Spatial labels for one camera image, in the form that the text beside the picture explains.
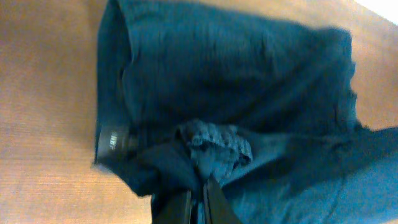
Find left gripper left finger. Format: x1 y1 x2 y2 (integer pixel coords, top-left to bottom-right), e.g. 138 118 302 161
152 190 192 224

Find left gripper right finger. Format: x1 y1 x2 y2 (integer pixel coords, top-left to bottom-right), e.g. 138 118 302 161
203 176 243 224

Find navy blue shorts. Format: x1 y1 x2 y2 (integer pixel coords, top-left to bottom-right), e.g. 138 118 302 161
94 1 397 223

